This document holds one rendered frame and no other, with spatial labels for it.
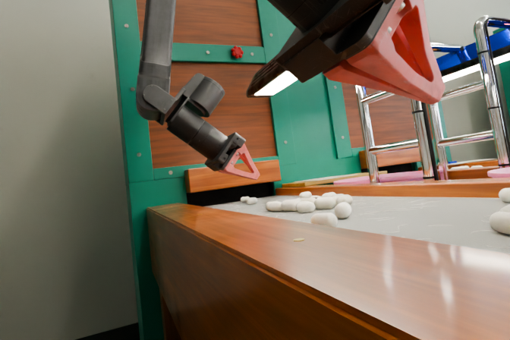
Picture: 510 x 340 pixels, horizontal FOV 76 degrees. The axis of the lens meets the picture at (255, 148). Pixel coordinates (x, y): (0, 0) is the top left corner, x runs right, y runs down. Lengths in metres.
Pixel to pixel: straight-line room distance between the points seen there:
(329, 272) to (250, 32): 1.12
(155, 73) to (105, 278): 1.51
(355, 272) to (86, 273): 1.88
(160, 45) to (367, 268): 0.57
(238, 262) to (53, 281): 1.82
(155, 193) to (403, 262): 0.88
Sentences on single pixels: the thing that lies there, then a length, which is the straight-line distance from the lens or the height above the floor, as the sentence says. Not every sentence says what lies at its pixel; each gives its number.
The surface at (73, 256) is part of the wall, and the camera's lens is 1.99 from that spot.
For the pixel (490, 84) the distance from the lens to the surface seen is 0.92.
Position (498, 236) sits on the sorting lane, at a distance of 0.34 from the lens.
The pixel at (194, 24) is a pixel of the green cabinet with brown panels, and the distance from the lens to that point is 1.18.
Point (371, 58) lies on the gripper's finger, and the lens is 0.20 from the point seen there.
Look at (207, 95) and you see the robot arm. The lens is 0.63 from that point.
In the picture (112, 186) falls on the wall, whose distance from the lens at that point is 1.95.
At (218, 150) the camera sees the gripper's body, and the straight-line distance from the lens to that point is 0.62.
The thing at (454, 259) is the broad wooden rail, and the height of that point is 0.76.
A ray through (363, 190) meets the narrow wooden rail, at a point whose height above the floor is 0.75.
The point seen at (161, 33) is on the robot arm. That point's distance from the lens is 0.68.
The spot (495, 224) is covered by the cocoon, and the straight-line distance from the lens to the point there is 0.35.
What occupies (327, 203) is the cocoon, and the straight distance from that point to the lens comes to 0.59.
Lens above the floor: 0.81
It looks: 5 degrees up
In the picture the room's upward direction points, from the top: 7 degrees counter-clockwise
